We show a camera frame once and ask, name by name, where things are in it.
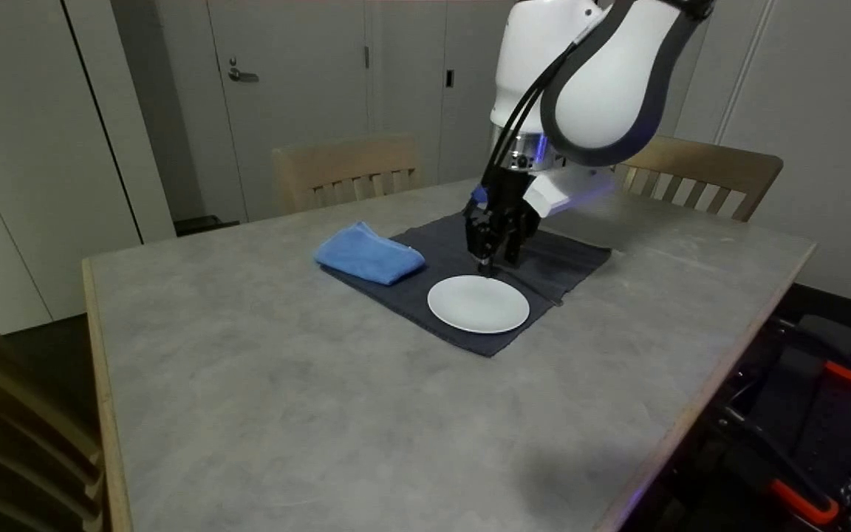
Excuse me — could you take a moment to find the blue folded cloth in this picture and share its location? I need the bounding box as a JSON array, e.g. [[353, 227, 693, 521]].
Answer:
[[312, 221, 429, 291]]

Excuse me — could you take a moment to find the thin black cable bundle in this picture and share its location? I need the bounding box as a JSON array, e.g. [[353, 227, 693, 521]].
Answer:
[[482, 0, 644, 196]]

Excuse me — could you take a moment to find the dark woven table mat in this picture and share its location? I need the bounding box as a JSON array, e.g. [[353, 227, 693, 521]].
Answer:
[[319, 210, 615, 360]]

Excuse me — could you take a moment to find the white round plate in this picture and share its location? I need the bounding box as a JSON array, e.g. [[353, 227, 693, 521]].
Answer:
[[424, 272, 532, 337]]

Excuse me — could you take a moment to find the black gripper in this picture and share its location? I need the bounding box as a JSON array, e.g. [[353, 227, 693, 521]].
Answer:
[[460, 170, 544, 279]]

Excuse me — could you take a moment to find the light wooden slat-back chair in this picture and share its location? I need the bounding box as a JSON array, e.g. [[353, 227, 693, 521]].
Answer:
[[0, 292, 113, 532], [615, 140, 786, 224], [269, 140, 424, 220]]

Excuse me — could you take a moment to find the metal door handle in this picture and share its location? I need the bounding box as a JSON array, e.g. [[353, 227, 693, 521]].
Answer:
[[225, 59, 263, 87]]

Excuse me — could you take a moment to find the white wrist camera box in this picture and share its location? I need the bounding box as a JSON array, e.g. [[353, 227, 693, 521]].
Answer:
[[523, 174, 578, 221]]

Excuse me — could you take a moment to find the white door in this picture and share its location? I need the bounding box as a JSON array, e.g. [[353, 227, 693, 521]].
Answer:
[[203, 0, 380, 224]]

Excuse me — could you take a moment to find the thick black cable sleeve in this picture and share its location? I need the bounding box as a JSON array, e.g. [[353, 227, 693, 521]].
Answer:
[[537, 0, 717, 170]]

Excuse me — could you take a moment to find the orange-handled bar clamp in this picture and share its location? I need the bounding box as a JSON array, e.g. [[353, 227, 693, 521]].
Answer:
[[717, 402, 844, 532], [777, 329, 851, 390]]

